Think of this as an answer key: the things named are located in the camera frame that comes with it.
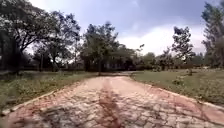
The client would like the row of trees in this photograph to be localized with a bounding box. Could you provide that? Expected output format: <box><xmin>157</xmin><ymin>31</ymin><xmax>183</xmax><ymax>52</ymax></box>
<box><xmin>0</xmin><ymin>0</ymin><xmax>174</xmax><ymax>75</ymax></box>

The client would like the reddish cobblestone path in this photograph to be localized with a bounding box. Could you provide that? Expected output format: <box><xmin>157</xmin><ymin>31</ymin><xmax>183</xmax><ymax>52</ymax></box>
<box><xmin>0</xmin><ymin>75</ymin><xmax>224</xmax><ymax>128</ymax></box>

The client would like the small bush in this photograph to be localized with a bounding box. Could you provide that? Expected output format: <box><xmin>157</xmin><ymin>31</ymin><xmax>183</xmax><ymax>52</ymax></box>
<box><xmin>171</xmin><ymin>75</ymin><xmax>186</xmax><ymax>86</ymax></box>

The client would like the slender tree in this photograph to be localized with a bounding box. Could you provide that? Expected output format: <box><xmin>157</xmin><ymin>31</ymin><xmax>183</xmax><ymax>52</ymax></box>
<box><xmin>171</xmin><ymin>25</ymin><xmax>197</xmax><ymax>76</ymax></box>

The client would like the grass field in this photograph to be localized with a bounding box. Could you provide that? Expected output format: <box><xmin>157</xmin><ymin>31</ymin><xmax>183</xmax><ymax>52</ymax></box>
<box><xmin>0</xmin><ymin>70</ymin><xmax>101</xmax><ymax>111</ymax></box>
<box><xmin>129</xmin><ymin>68</ymin><xmax>224</xmax><ymax>107</ymax></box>

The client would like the tall tree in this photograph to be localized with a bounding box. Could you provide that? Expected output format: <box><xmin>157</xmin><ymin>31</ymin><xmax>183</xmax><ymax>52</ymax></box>
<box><xmin>200</xmin><ymin>0</ymin><xmax>224</xmax><ymax>69</ymax></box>

